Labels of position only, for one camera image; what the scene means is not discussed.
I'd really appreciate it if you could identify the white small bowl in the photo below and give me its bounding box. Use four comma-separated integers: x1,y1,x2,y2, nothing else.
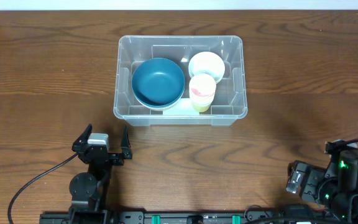
188,52,225,83

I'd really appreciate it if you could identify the clear plastic storage container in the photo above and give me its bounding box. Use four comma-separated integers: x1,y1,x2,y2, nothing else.
113,35,248,126

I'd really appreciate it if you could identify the cream white cup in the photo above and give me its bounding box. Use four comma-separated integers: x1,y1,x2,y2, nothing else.
190,95,214,105

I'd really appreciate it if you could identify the blue bowl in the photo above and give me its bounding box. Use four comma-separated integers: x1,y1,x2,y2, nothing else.
134,90,184,111
131,58,185,92

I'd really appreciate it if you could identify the cream bowl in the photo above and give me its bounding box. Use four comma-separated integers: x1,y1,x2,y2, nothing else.
144,98,181,111

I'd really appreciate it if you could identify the pink cup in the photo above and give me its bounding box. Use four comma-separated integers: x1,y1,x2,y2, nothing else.
189,73,216,98

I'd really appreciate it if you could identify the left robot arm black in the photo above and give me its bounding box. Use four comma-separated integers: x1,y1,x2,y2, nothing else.
68,125,132,224

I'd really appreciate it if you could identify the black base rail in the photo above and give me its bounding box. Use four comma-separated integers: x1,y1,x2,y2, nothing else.
39,205,332,224

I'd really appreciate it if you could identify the yellow cup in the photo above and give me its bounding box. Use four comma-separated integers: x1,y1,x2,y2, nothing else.
191,102,211,113

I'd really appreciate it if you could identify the left black cable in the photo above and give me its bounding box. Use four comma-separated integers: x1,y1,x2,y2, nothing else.
7,152,79,224

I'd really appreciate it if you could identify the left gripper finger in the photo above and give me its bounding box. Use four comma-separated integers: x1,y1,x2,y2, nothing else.
71,124,93,152
121,126,133,159

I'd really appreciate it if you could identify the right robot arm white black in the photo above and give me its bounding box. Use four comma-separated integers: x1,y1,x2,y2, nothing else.
286,149,358,223

